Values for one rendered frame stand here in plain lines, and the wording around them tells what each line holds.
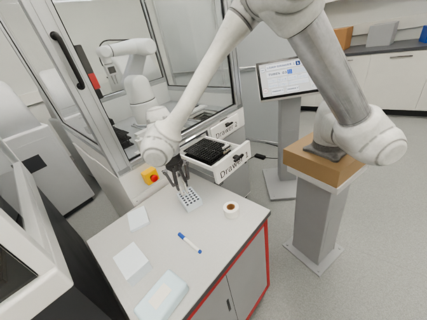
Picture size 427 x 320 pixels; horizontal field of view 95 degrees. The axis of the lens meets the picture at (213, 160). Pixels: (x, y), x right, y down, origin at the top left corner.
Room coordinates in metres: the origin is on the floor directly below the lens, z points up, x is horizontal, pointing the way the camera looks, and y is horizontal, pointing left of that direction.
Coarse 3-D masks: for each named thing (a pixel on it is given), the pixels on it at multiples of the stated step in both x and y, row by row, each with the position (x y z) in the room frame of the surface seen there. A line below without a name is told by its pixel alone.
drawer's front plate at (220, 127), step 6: (234, 114) 1.38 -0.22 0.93; (228, 120) 1.32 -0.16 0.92; (234, 120) 1.36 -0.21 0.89; (216, 126) 1.24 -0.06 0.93; (222, 126) 1.28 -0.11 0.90; (228, 126) 1.31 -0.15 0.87; (234, 126) 1.36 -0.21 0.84; (216, 132) 1.23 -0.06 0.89; (222, 132) 1.27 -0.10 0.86; (228, 132) 1.31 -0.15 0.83
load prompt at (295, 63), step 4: (292, 60) 1.61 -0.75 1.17; (296, 60) 1.60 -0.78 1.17; (272, 64) 1.63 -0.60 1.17; (276, 64) 1.62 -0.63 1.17; (280, 64) 1.61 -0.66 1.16; (284, 64) 1.61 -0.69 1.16; (288, 64) 1.60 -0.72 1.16; (292, 64) 1.59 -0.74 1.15; (296, 64) 1.58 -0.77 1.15; (300, 64) 1.57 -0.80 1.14; (268, 68) 1.62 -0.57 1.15; (272, 68) 1.61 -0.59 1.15; (276, 68) 1.60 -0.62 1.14; (280, 68) 1.60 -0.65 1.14; (284, 68) 1.59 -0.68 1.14
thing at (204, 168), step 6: (198, 138) 1.17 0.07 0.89; (210, 138) 1.14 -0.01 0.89; (216, 138) 1.12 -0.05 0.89; (192, 144) 1.13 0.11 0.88; (234, 144) 1.00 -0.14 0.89; (180, 150) 1.07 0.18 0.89; (186, 156) 0.97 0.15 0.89; (192, 162) 0.92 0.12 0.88; (198, 162) 0.89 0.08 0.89; (198, 168) 0.89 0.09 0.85; (204, 168) 0.85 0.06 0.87; (210, 168) 0.81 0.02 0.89; (210, 174) 0.82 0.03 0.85
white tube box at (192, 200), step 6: (192, 192) 0.77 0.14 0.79; (180, 198) 0.74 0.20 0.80; (186, 198) 0.74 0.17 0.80; (192, 198) 0.73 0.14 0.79; (198, 198) 0.72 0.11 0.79; (186, 204) 0.69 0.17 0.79; (192, 204) 0.68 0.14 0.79; (198, 204) 0.70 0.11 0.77; (186, 210) 0.68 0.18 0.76; (192, 210) 0.68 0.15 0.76
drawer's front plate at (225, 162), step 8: (248, 144) 0.94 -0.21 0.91; (232, 152) 0.86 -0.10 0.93; (240, 152) 0.89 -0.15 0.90; (248, 152) 0.93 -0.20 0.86; (224, 160) 0.81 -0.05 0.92; (232, 160) 0.84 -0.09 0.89; (240, 160) 0.88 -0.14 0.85; (216, 168) 0.77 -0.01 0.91; (224, 168) 0.80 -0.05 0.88; (232, 168) 0.84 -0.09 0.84; (216, 176) 0.76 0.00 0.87; (224, 176) 0.79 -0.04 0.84
